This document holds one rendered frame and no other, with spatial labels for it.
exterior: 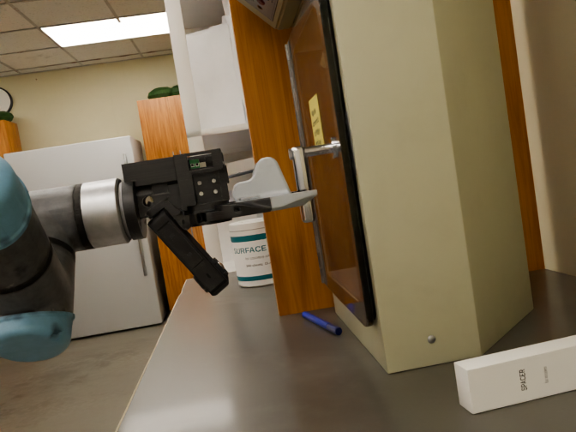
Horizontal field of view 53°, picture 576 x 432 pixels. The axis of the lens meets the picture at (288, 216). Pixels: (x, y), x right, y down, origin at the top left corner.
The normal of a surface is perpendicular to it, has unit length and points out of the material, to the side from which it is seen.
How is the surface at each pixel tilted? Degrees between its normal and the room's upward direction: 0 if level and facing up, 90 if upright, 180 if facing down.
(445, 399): 0
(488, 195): 90
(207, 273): 91
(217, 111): 95
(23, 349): 139
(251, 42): 90
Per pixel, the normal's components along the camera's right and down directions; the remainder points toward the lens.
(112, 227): 0.17, 0.51
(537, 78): -0.98, 0.16
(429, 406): -0.15, -0.99
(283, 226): 0.10, 0.04
